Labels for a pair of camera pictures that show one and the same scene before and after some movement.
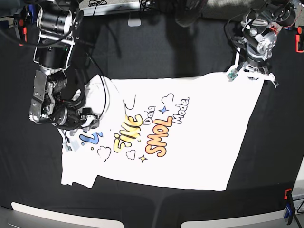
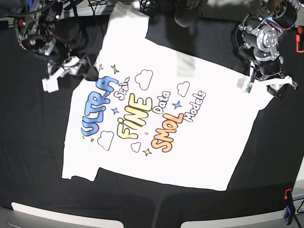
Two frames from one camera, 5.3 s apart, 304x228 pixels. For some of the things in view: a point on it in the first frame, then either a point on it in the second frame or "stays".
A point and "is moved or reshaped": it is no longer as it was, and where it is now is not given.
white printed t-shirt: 183,132 is moved or reshaped
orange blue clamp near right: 290,209 stays
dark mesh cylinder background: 187,11 stays
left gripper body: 72,120 to 72,66
